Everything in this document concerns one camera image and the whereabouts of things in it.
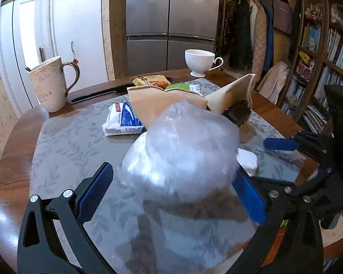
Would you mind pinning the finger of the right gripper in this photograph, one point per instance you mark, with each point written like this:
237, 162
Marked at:
281, 144

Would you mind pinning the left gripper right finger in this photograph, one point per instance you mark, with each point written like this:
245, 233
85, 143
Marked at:
288, 238

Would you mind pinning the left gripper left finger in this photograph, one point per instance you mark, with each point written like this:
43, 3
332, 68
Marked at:
39, 247

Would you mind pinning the clear plastic bag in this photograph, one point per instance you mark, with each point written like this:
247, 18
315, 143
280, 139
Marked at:
186, 155

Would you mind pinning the green snack package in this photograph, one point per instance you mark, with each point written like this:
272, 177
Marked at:
185, 87

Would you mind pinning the yellow snack packet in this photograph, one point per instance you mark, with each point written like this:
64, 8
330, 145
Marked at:
155, 80

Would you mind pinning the beige paper bag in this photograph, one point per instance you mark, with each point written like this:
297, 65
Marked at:
149, 102

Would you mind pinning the white blue tissue pack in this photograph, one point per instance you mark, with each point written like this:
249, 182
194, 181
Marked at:
122, 120

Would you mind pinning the white paper scrap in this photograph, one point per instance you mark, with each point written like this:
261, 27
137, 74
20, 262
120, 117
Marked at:
248, 161

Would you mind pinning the round wooden table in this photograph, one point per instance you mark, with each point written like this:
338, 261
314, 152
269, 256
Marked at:
172, 199

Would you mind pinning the wooden bookshelf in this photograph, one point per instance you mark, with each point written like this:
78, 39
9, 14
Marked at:
317, 62

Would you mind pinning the grey leaf-pattern placemat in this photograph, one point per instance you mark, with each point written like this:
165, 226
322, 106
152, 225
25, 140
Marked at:
135, 235

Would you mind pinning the white teacup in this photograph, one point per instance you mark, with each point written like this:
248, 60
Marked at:
201, 61

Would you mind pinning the hanging clothes rack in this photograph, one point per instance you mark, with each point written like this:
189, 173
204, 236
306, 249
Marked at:
254, 36

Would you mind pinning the tall beige mug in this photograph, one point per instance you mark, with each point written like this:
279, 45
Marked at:
48, 82

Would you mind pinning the silver refrigerator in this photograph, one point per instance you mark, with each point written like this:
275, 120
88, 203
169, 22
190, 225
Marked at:
159, 32

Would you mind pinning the black tray on table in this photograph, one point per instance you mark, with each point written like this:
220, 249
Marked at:
117, 90

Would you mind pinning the white door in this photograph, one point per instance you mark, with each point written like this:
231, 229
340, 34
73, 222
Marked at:
25, 42

